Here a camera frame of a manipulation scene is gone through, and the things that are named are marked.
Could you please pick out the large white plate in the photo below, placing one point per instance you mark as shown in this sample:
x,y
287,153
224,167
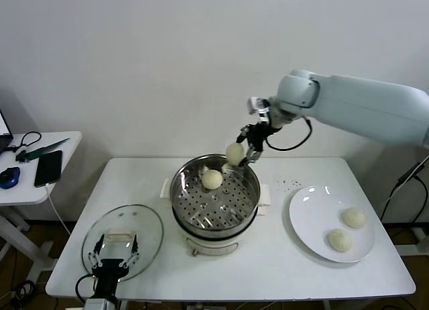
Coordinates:
x,y
318,209

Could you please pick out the white side table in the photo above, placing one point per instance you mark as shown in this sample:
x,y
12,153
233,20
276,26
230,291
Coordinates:
x,y
23,196

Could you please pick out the black smartphone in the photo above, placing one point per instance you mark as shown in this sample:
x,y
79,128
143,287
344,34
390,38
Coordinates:
x,y
49,168

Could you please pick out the white steamed baozi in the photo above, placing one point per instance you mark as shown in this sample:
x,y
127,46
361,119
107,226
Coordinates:
x,y
212,179
339,240
234,153
354,218

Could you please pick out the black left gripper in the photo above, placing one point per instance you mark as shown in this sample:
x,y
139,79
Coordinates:
x,y
109,269

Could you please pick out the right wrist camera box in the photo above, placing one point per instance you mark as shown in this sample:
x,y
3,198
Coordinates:
x,y
257,106

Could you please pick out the open laptop computer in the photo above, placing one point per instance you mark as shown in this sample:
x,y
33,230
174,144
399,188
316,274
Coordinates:
x,y
4,129

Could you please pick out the blue computer mouse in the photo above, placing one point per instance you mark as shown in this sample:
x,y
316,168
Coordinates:
x,y
9,177

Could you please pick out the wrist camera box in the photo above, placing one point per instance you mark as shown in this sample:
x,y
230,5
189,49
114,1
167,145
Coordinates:
x,y
257,106
99,305

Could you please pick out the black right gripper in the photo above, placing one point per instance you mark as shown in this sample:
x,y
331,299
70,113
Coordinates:
x,y
261,133

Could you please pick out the round glass pot lid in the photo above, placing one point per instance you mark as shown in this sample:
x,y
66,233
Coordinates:
x,y
144,229

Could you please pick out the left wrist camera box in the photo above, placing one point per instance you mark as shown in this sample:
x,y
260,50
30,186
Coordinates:
x,y
99,305

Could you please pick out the stainless steel steamer basket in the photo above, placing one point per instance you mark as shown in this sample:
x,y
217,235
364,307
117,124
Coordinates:
x,y
216,196

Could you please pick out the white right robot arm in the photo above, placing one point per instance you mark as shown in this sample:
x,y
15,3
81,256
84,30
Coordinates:
x,y
362,105

